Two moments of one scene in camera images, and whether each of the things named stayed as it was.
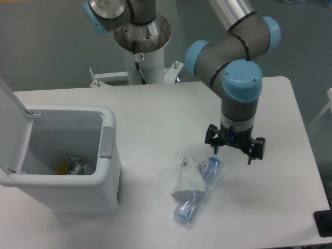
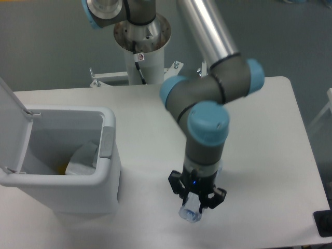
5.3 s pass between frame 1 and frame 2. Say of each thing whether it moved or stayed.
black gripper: moved
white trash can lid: stayed
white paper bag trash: moved
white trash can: stayed
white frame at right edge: stayed
